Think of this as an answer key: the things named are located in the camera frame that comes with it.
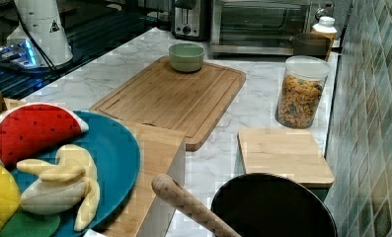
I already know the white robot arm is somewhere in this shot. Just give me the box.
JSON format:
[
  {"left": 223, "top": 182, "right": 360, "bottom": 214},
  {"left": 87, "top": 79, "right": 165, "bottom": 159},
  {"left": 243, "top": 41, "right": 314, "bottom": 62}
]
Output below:
[{"left": 7, "top": 0, "right": 73, "bottom": 69}]

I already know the bamboo cutting board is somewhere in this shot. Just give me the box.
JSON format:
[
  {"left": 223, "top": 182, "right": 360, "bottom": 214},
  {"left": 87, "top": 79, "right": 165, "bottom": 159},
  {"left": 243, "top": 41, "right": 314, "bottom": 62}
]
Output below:
[{"left": 91, "top": 56, "right": 246, "bottom": 151}]

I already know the green ceramic bowl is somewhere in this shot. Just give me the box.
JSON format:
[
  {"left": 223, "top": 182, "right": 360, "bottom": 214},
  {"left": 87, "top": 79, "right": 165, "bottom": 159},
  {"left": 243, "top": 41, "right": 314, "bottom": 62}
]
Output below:
[{"left": 169, "top": 43, "right": 204, "bottom": 72}]

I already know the wooden spoon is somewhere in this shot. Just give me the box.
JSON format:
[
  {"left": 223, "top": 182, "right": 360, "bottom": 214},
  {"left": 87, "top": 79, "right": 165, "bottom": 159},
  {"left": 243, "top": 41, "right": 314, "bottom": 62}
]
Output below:
[{"left": 151, "top": 174, "right": 242, "bottom": 237}]

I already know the blue plate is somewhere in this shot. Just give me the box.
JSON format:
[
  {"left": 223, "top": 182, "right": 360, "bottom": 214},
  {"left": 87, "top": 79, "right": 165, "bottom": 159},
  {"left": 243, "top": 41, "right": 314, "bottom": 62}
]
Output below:
[{"left": 0, "top": 110, "right": 141, "bottom": 237}]

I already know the black toaster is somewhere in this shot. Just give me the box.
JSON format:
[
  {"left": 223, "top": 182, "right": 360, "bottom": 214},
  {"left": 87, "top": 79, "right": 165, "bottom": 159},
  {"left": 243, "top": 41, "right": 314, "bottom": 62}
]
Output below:
[{"left": 171, "top": 0, "right": 211, "bottom": 41}]

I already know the silver toaster oven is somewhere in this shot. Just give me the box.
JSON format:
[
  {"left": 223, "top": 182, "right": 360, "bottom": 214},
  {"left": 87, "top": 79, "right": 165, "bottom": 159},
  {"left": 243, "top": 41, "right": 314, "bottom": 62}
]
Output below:
[{"left": 210, "top": 0, "right": 334, "bottom": 56}]

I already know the clear cereal jar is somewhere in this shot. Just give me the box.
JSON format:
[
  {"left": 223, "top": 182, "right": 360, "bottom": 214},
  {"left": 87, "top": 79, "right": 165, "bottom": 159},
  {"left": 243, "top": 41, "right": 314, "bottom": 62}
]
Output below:
[{"left": 274, "top": 55, "right": 331, "bottom": 128}]

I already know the teal box with wooden lid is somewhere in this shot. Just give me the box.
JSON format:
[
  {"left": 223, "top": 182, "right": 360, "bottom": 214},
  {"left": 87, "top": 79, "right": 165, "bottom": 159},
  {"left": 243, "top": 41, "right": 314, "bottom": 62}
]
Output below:
[{"left": 237, "top": 128, "right": 335, "bottom": 201}]

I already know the black pot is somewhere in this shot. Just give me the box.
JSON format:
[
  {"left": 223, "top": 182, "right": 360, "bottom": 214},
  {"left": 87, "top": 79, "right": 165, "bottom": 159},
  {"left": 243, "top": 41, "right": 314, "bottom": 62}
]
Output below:
[{"left": 210, "top": 173, "right": 338, "bottom": 237}]

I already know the dark metal cup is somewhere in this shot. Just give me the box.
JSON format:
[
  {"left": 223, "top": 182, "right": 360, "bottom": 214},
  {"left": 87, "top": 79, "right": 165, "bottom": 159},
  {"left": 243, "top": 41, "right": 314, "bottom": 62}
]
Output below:
[{"left": 293, "top": 33, "right": 331, "bottom": 59}]

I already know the plush peeled banana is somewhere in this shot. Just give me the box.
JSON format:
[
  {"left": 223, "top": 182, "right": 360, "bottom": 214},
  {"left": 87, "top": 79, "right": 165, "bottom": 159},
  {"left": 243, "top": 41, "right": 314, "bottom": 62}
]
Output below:
[{"left": 16, "top": 144, "right": 101, "bottom": 232}]

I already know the white capped spice bottle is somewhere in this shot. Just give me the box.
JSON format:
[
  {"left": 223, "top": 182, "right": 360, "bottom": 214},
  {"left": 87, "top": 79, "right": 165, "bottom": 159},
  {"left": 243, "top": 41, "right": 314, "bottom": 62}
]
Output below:
[{"left": 311, "top": 16, "right": 338, "bottom": 62}]

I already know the plush watermelon slice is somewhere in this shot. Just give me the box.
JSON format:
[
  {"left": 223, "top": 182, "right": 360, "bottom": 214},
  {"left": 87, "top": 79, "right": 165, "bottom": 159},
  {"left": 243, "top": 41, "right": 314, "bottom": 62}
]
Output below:
[{"left": 0, "top": 103, "right": 89, "bottom": 167}]

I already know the green plush leaf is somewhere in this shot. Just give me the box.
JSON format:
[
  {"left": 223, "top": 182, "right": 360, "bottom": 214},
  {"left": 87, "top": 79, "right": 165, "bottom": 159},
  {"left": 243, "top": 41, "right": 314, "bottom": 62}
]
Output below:
[{"left": 0, "top": 211, "right": 60, "bottom": 237}]

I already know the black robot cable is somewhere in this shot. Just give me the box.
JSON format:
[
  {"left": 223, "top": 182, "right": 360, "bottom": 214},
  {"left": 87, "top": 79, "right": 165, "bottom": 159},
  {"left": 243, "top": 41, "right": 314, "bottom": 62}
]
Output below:
[{"left": 16, "top": 13, "right": 63, "bottom": 73}]

